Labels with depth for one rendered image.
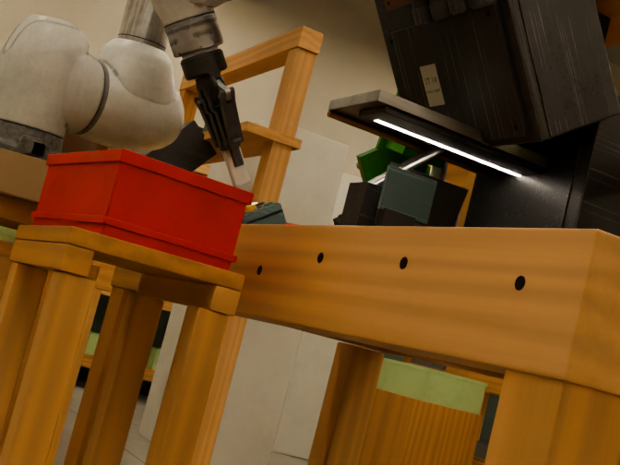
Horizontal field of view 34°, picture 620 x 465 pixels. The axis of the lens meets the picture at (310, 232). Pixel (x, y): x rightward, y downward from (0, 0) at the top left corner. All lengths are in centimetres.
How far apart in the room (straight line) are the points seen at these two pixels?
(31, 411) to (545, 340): 69
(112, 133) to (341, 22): 792
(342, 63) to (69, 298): 854
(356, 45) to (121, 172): 858
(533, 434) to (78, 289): 65
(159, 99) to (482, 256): 108
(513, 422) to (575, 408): 7
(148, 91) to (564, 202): 85
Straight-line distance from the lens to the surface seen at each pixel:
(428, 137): 166
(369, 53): 998
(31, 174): 181
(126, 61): 205
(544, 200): 172
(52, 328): 137
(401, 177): 165
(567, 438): 101
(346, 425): 251
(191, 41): 172
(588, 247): 101
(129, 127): 204
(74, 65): 198
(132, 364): 170
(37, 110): 195
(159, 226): 142
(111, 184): 140
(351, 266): 136
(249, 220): 175
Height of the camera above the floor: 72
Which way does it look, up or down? 7 degrees up
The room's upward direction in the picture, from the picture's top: 14 degrees clockwise
